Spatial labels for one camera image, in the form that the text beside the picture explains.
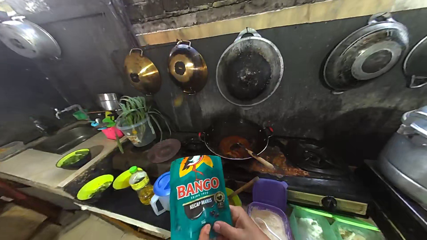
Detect person's right hand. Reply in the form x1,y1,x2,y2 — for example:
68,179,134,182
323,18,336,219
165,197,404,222
213,205,271,240

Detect person's left hand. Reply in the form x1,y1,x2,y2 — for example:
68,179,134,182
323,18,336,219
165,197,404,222
199,224,212,240

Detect teal sauce pouch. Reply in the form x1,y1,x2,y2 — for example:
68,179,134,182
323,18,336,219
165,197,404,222
170,155,233,240

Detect wooden spoon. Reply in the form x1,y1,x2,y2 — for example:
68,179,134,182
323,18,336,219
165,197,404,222
229,177,260,199

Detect clear plastic spoon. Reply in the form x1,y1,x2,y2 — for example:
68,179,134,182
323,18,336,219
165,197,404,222
254,217,283,240

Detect purple plastic lid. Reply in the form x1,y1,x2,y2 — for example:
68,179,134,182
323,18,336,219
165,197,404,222
252,178,288,212

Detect purple plastic container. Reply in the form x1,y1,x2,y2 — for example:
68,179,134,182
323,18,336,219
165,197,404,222
248,202,293,240

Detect white pitcher with blue lid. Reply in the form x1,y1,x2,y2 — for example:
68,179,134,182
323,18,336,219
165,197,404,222
150,171,171,216

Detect reddish brown sauce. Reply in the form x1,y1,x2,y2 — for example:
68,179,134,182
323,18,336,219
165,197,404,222
219,135,251,158

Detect black gas stove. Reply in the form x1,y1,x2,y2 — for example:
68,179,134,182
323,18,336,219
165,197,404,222
167,132,371,215

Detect green-lidded box, white contents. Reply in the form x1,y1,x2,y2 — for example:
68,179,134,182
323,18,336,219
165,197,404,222
289,205,338,240

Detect cooking oil bottle, green cap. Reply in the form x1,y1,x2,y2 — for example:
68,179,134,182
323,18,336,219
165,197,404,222
129,166,155,205

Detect translucent purple round lid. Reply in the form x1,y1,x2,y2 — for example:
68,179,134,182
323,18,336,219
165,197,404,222
147,139,181,163

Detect yellow-green plate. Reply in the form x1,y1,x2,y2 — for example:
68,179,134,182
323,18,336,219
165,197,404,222
113,167,143,190

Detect clear plastic bucket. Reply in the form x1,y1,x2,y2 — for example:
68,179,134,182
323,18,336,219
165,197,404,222
116,113,157,147

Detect green-lidded box, beige contents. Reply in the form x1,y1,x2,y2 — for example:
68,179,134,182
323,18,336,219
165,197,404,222
332,214,387,240

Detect lime green black bowl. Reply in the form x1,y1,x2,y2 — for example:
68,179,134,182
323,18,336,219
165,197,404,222
77,174,115,203

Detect pink plastic container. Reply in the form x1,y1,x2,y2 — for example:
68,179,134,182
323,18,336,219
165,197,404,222
101,126,124,140

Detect large grey wok, blackened inside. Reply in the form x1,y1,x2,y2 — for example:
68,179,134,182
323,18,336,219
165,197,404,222
216,28,284,110

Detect bunch of long green leaves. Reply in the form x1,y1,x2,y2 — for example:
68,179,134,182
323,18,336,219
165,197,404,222
114,96,171,154

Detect dark-rimmed golden wok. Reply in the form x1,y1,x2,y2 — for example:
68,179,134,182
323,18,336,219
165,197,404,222
168,40,208,95

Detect green bowl with dark outside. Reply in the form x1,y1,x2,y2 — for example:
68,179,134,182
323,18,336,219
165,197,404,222
56,148,91,170

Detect black stove with metal edge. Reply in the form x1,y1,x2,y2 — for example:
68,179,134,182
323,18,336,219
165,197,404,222
354,159,427,240

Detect small golden wok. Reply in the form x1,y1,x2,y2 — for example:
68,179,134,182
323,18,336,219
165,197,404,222
124,48,162,96

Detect stainless steel pot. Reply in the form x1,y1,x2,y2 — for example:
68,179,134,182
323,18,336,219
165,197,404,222
98,93,121,111

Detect kitchen sink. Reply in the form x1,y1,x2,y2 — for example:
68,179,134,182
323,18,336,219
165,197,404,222
32,121,101,155

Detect large silver pot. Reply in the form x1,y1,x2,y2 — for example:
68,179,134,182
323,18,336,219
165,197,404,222
378,106,427,210

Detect metal water tap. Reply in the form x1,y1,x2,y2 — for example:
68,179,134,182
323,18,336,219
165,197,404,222
54,104,88,120

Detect silver aluminium wok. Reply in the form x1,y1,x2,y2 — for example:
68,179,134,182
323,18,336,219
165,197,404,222
0,13,62,60

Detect wooden-handled spatula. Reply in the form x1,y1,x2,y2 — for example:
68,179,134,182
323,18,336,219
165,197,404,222
237,143,275,170

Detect black wok with red handles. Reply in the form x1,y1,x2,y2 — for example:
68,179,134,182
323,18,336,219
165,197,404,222
198,118,274,160

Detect large wok with ring base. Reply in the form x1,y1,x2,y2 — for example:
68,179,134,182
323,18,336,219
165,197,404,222
323,12,410,94

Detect dark wok with wire handle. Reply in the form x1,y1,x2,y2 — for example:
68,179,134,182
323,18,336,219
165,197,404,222
403,35,427,89

